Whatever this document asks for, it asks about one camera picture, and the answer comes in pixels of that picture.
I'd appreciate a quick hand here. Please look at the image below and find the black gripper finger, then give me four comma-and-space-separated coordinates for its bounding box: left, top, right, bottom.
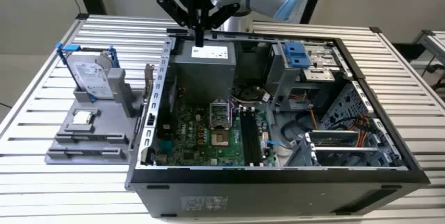
157, 0, 201, 47
200, 3, 241, 47

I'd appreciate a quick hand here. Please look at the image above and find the black RAM slot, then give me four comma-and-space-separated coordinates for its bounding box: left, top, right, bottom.
251, 106, 267, 167
238, 106, 251, 167
247, 106, 260, 167
243, 106, 255, 167

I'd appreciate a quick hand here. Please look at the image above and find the grey power supply unit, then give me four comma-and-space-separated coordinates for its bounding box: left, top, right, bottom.
169, 40, 238, 105

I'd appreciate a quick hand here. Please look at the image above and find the blue drive bay latch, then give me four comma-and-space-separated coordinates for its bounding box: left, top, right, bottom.
284, 41, 312, 68

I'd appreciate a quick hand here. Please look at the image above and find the round case speaker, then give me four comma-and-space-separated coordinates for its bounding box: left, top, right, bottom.
240, 85, 265, 102

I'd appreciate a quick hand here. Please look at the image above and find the metal socket cover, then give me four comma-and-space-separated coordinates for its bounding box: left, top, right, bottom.
209, 99, 233, 129

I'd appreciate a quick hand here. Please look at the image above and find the hard disk in blue carrier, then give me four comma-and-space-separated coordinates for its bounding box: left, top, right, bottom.
55, 42, 122, 103

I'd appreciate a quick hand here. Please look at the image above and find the CPU socket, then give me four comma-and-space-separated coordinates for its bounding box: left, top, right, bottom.
210, 128, 233, 147

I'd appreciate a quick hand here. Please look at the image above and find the grey parts rack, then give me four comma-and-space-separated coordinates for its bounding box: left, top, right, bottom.
45, 67, 148, 166

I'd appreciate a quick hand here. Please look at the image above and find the silver CPU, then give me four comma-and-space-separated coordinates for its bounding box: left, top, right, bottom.
71, 110, 96, 126

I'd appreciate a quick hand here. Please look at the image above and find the blue VGA port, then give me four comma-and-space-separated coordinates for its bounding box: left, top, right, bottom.
160, 140, 176, 155

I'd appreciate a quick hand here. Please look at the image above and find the green motherboard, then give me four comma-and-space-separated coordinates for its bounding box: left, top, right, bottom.
156, 105, 280, 168

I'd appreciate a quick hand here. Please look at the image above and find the aluminium side table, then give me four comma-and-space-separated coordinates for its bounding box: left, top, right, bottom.
412, 29, 445, 92

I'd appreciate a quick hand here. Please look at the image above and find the silver disk bay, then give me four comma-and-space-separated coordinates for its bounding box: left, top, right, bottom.
288, 129, 404, 168

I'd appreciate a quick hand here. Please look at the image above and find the black PC case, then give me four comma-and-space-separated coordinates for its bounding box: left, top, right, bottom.
125, 28, 432, 219

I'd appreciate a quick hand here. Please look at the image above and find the pale wire bundle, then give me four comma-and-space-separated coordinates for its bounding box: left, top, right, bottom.
230, 95, 268, 105

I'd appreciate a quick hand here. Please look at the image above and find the thin wire locking lever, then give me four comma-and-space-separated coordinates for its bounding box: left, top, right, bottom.
228, 98, 234, 129

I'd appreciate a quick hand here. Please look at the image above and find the black cable loop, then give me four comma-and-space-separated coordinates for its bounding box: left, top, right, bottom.
280, 118, 311, 150

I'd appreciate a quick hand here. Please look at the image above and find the orange wire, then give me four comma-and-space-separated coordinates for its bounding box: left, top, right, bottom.
308, 103, 320, 131

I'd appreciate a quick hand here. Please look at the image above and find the black table bracket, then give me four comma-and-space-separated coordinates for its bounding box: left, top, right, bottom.
391, 42, 427, 60

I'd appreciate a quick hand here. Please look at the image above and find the red yellow wire bundle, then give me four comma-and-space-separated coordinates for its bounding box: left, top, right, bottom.
353, 114, 376, 148

